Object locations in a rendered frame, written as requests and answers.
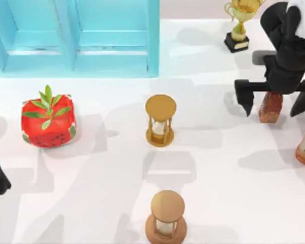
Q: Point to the reddish brown bread loaf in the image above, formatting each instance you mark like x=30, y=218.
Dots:
x=270, y=109

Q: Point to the gold trophy with black base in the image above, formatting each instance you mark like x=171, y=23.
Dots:
x=237, y=33

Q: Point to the brown wooden hourglass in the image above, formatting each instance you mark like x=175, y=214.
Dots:
x=166, y=208

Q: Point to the light blue rack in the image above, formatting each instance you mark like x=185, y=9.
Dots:
x=111, y=38

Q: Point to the red watermelon pot with plant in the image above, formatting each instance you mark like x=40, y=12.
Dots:
x=49, y=124

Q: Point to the golden yellow hourglass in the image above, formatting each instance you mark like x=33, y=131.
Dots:
x=160, y=108

